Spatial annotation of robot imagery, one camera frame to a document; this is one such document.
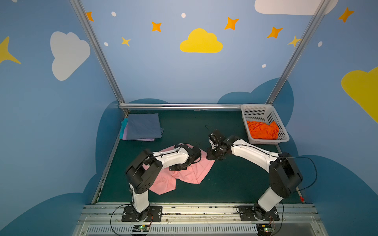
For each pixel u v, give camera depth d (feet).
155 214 2.42
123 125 3.60
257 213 2.18
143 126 3.44
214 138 2.34
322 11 2.32
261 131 3.42
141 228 2.32
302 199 2.75
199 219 2.43
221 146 2.11
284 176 1.50
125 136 3.25
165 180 2.73
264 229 2.34
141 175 1.54
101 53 2.82
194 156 2.21
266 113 3.81
